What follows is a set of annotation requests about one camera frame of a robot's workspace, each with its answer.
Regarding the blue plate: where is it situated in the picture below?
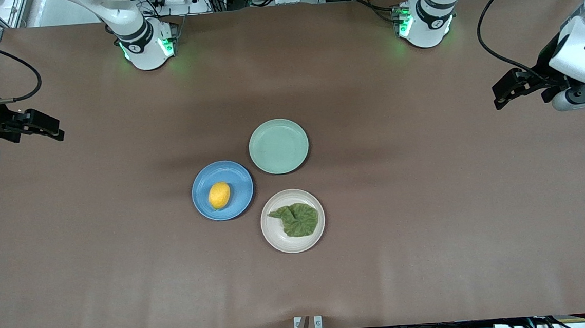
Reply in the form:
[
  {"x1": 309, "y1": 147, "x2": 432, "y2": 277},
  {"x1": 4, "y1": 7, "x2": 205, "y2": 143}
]
[{"x1": 190, "y1": 159, "x2": 257, "y2": 223}]

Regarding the yellow lemon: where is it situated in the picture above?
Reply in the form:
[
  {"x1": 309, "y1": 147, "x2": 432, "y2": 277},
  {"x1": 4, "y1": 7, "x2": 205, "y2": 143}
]
[{"x1": 207, "y1": 181, "x2": 233, "y2": 211}]

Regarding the green lettuce leaf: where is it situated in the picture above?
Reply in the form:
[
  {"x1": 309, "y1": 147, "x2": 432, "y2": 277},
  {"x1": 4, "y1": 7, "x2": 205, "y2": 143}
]
[{"x1": 267, "y1": 202, "x2": 320, "y2": 240}]

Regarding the pale green plate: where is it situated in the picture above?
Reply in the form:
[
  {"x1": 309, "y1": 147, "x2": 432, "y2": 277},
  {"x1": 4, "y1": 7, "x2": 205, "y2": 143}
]
[{"x1": 247, "y1": 117, "x2": 312, "y2": 177}]

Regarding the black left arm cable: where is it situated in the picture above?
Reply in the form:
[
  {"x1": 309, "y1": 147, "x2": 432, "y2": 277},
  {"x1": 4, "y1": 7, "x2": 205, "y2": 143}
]
[{"x1": 475, "y1": 0, "x2": 551, "y2": 88}]

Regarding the beige plate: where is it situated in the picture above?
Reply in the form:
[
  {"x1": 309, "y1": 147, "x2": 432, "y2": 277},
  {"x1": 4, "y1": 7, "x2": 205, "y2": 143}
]
[{"x1": 258, "y1": 187, "x2": 328, "y2": 256}]

